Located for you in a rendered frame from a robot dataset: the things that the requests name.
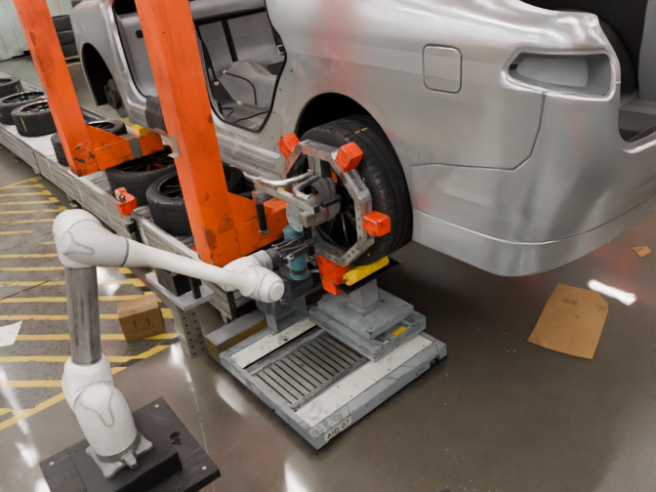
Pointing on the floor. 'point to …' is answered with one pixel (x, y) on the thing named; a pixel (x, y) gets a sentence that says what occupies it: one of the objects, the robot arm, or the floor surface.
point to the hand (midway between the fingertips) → (308, 240)
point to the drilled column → (188, 330)
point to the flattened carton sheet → (571, 321)
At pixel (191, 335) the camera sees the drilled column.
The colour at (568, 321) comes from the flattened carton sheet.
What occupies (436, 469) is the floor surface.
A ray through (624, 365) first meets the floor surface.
